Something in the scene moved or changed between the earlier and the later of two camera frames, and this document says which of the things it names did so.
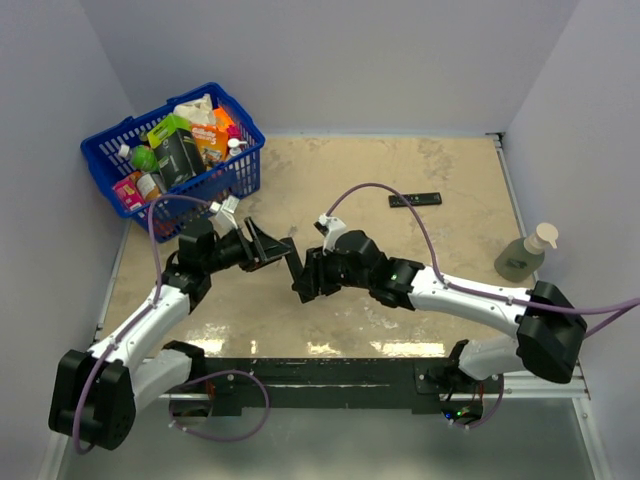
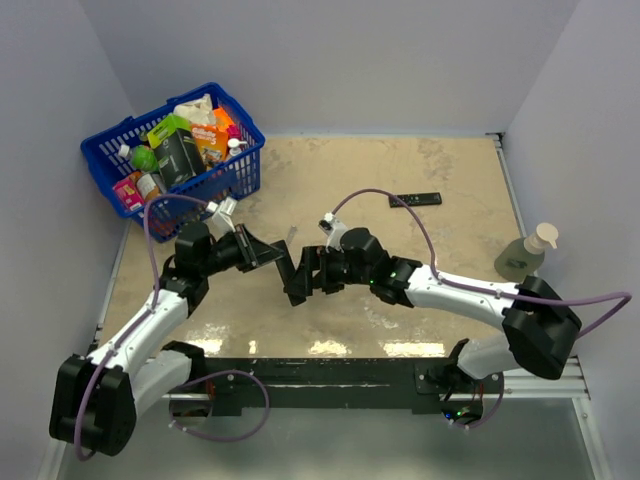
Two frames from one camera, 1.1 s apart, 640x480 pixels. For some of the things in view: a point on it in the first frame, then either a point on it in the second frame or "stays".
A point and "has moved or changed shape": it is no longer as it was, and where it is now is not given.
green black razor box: [177, 149] stays
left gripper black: [260, 250] stays
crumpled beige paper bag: [199, 111] stays
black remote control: [298, 273] has moved or changed shape
